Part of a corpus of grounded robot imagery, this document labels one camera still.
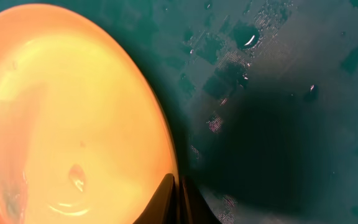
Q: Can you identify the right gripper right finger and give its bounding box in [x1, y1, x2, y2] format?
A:
[180, 176, 221, 224]

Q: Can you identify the teal plastic tray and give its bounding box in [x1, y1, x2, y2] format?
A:
[0, 0, 358, 224]

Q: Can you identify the yellow-green plate top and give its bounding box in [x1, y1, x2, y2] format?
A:
[0, 4, 178, 223]

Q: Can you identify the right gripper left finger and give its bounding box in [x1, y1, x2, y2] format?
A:
[134, 174, 177, 224]

